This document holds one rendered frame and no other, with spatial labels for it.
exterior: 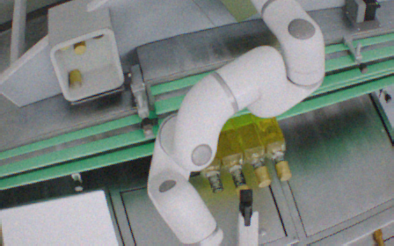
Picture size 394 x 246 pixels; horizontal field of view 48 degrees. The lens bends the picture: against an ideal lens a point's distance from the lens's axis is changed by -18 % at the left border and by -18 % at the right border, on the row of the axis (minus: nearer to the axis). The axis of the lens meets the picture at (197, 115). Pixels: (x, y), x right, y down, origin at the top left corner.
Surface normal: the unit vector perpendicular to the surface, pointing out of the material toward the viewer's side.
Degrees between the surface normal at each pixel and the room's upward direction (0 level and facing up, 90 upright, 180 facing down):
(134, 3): 0
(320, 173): 90
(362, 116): 90
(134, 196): 90
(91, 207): 90
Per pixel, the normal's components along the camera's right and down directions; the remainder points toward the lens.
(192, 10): 0.26, 0.78
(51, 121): -0.06, -0.57
